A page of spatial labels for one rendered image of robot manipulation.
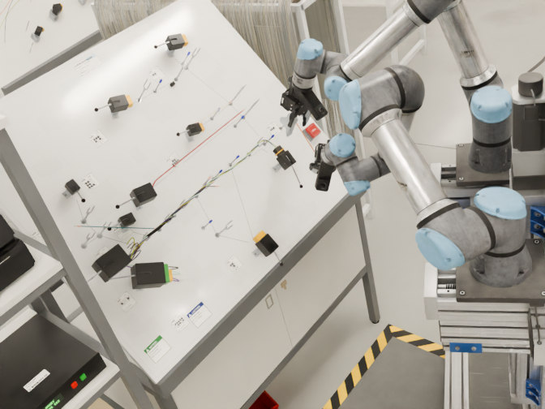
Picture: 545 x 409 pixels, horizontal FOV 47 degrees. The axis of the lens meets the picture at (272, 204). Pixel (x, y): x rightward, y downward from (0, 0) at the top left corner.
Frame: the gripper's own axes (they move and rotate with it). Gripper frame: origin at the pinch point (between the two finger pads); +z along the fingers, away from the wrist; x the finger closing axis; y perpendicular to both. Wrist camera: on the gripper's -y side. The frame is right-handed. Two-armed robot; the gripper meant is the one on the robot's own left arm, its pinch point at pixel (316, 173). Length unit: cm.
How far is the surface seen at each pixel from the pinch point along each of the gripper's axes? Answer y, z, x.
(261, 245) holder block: -29.3, -2.0, 16.4
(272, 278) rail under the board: -39.4, 8.0, 9.2
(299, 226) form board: -17.9, 14.3, 0.8
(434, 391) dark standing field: -75, 49, -74
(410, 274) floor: -21, 99, -78
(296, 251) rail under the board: -28.1, 12.2, 1.1
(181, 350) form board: -67, -8, 38
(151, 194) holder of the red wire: -20, -12, 56
